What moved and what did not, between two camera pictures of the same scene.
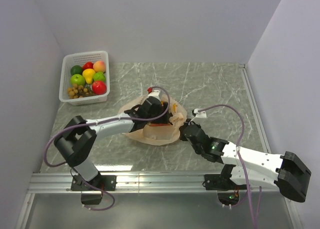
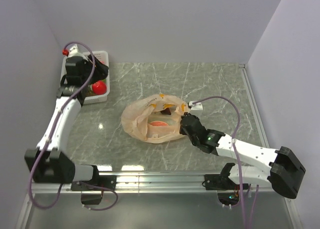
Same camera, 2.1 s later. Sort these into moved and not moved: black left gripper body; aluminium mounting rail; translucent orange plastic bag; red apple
Moved: translucent orange plastic bag; black left gripper body
Not moved: red apple; aluminium mounting rail
